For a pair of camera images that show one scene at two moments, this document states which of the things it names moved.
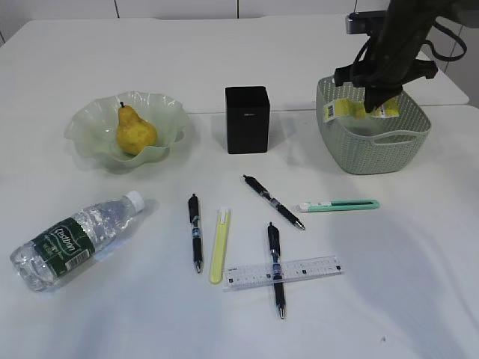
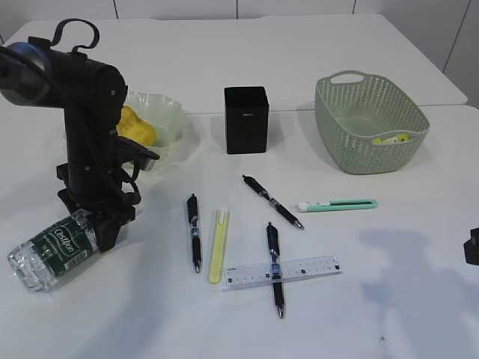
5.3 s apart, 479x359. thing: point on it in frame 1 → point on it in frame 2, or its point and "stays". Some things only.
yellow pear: x=134 y=134 stays
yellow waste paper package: x=355 y=108 → x=400 y=137
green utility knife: x=337 y=205 stays
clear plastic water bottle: x=37 y=264 stays
